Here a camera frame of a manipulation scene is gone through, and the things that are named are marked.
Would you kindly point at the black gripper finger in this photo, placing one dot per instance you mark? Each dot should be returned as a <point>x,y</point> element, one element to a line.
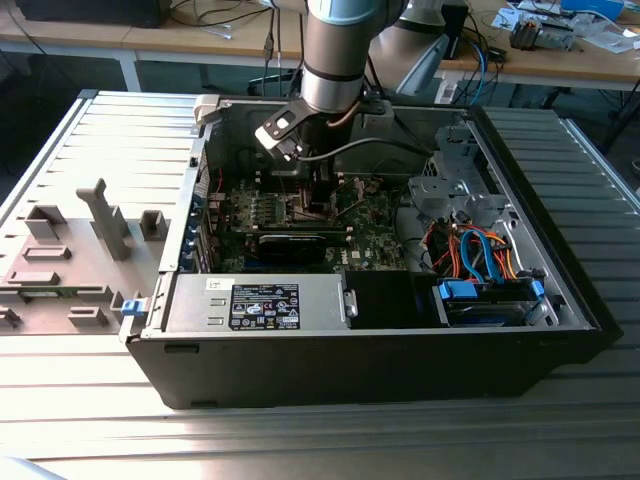
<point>322,180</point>

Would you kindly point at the silver CPU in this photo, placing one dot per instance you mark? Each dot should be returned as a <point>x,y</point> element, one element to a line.
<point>305,207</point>

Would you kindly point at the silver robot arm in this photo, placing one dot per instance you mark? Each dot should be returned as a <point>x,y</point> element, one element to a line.
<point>330,60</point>

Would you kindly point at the CPU socket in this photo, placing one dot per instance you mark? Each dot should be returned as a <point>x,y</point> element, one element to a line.
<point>295,216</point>

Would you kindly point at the green motherboard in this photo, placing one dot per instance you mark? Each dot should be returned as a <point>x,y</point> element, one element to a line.
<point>372,235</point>

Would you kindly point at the black graphics card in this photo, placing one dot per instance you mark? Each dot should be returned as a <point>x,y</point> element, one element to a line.
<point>290,247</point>

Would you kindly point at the grey slanted panel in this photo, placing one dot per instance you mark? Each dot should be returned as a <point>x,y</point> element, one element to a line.
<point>425,65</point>

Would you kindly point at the beige case latch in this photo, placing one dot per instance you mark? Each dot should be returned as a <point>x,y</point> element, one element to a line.
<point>206,107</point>

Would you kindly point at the white barcode label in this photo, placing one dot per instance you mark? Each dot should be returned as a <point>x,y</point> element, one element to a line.
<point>447,92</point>

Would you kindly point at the metal drive cage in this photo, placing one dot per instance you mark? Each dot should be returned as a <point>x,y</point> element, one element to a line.
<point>450,192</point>

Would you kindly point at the blue card retainer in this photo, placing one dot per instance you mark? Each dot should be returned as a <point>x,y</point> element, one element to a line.
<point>190,250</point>

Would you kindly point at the hard disk in blue carrier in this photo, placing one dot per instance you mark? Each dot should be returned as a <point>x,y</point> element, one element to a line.
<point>457,291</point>

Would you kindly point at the silver power supply unit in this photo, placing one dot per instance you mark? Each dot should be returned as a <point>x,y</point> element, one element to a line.
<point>200,305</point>

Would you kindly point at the black PC case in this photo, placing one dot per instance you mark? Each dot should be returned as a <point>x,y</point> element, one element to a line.
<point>350,370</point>

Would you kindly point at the black finned heat sink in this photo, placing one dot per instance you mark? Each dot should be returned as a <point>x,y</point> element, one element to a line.
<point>525,32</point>

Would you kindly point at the blue case latch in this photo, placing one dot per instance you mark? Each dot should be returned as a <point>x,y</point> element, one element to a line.
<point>132,307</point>

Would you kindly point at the grey metal device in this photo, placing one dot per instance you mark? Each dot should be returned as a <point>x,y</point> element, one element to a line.
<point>557,36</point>

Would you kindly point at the grey parts rack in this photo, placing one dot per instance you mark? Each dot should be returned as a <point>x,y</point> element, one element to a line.
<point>80,250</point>

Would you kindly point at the black monitor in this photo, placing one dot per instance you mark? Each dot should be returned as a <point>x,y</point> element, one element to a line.
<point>90,12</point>

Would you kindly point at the wooden desk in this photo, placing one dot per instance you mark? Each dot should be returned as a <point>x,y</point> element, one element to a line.
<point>75,35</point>

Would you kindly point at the green RAM stick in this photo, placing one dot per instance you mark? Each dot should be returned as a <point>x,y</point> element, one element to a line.
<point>50,293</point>

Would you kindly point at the blue cardboard box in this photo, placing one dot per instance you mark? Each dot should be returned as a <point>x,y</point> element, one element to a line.
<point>595,7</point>

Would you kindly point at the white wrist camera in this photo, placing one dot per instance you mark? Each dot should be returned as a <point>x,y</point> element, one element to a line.
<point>267,137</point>

